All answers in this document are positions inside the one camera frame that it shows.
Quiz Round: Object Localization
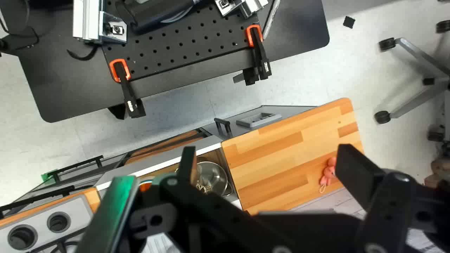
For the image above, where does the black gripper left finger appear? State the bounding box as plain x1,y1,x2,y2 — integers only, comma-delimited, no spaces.
159,146,264,253

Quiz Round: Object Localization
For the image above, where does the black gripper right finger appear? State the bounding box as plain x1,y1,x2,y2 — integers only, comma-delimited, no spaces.
336,143,419,253

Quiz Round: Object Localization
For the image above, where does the pink bunny toy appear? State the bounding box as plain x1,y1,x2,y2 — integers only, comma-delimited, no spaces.
319,155,337,188

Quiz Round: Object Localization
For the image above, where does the white toy sink basin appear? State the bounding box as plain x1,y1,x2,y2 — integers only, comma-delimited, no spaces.
96,141,245,212

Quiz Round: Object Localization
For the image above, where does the grey toy stove top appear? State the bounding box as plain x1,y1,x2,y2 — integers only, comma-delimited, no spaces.
0,193,96,253

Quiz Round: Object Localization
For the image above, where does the shiny metal pot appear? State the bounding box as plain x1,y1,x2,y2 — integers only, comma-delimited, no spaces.
194,160,233,195

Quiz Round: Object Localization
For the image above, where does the wooden countertop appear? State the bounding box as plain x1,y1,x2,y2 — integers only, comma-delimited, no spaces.
219,96,364,216

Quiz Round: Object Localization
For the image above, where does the orange black bar clamp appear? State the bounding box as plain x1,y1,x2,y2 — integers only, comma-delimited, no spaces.
232,23,273,87
108,57,146,119

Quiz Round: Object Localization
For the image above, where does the black perforated board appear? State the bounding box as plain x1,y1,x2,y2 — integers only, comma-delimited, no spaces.
100,0,264,81

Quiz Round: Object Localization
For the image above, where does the grey office chair base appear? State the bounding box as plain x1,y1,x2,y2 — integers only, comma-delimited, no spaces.
373,19,450,125

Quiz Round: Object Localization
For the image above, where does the black table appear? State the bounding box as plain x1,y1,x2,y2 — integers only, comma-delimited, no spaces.
0,0,330,123

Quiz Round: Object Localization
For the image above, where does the small black square pad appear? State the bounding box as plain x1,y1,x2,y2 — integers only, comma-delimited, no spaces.
342,13,357,29

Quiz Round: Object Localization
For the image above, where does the black box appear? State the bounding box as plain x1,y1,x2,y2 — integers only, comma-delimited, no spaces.
125,0,197,30

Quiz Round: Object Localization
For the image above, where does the grey bar handle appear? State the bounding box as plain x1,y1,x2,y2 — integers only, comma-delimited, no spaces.
235,110,283,130

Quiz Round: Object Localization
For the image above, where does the black metal rack frame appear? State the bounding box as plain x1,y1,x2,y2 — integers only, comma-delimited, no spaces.
0,153,134,217

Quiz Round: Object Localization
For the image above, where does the aluminium corner bracket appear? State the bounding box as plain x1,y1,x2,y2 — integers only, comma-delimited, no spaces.
215,0,271,18

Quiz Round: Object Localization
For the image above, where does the aluminium extrusion frame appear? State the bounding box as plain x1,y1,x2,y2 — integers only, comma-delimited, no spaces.
72,0,129,46

